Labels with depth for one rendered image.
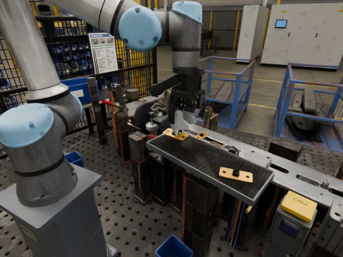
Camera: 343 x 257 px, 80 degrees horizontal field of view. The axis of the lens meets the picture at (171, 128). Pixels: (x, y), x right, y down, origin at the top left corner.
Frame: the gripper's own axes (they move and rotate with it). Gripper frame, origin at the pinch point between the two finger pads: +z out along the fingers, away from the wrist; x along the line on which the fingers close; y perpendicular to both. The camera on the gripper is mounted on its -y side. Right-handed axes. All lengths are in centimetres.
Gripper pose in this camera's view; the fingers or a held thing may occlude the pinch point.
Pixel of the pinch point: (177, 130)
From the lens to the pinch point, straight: 65.9
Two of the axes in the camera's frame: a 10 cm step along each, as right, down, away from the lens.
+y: 8.5, 2.3, -4.7
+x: 5.2, -3.6, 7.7
